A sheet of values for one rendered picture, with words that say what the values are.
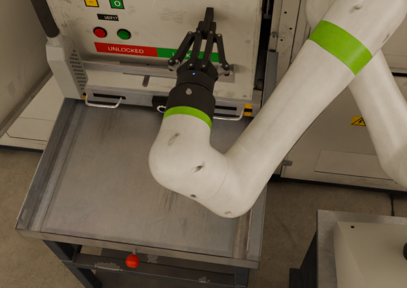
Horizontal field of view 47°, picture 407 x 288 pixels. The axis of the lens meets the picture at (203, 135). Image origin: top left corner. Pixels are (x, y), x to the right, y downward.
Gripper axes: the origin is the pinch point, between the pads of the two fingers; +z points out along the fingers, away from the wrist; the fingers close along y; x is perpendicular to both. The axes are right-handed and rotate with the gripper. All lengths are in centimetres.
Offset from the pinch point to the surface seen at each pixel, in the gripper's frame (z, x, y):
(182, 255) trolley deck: -38, -41, -2
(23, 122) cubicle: 28, -94, -89
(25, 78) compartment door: 6, -34, -57
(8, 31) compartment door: 8, -17, -56
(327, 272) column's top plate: -35, -48, 35
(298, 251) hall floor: -3, -123, 36
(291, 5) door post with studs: 29.6, -19.3, 18.6
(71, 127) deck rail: -7, -38, -40
